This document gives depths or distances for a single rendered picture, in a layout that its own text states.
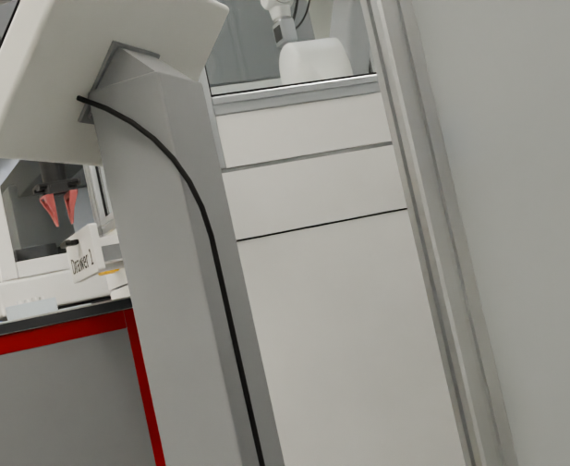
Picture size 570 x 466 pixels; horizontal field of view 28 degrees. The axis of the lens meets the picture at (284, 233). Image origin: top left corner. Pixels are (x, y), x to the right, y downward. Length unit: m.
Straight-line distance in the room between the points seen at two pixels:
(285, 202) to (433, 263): 1.19
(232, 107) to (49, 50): 0.79
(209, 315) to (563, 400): 0.59
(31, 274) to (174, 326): 1.92
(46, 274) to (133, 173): 1.90
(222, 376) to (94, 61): 0.49
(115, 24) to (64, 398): 1.34
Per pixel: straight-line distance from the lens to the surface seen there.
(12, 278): 3.55
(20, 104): 1.60
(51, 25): 1.58
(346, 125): 2.42
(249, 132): 2.34
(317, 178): 2.37
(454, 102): 1.22
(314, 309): 2.33
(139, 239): 1.68
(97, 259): 2.62
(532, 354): 1.22
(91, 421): 2.86
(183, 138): 1.69
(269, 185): 2.33
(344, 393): 2.35
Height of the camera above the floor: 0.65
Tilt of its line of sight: 4 degrees up
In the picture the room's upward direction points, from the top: 12 degrees counter-clockwise
